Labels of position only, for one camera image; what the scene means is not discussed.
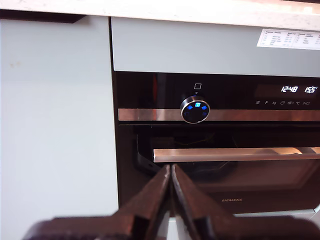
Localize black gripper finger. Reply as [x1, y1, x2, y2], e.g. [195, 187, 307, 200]
[112, 164, 173, 240]
[171, 163, 235, 240]

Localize black built-in oven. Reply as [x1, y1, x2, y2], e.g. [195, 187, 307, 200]
[112, 71, 320, 216]

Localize pale green drawer front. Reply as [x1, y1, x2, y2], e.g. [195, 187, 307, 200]
[233, 203, 320, 221]

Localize oven knob with blue icons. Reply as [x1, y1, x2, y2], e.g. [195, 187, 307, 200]
[179, 94, 211, 125]

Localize pale green cabinet front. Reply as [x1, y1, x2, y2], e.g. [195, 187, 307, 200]
[0, 15, 120, 240]

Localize grey-green filler panel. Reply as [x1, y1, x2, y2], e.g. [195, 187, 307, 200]
[110, 16, 320, 75]

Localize steel oven door handle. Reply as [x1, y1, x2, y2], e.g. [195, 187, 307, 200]
[153, 146, 320, 163]

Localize white printed label sticker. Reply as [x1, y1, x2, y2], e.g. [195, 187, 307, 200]
[256, 28, 320, 51]

